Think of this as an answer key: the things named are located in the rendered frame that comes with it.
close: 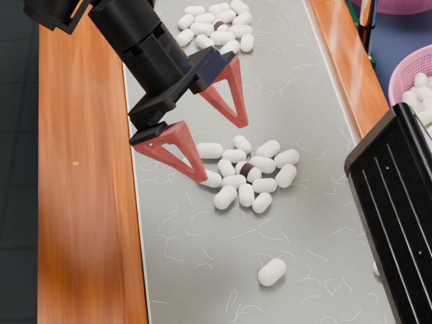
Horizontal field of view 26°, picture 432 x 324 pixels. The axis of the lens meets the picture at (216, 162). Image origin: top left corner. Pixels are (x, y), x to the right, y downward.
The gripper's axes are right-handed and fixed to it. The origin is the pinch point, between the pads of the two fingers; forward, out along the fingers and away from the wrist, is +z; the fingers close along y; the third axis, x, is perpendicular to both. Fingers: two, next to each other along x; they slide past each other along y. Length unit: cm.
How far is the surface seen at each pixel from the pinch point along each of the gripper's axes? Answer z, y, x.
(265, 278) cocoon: 16.3, 2.3, -4.3
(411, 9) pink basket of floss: 19, -68, -13
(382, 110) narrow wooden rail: 16.9, -30.9, -2.3
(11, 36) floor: -6, -104, -151
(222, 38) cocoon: 0.1, -36.8, -23.9
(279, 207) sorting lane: 15.3, -10.1, -8.3
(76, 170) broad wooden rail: -2.4, -2.2, -25.8
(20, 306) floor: 32, -25, -104
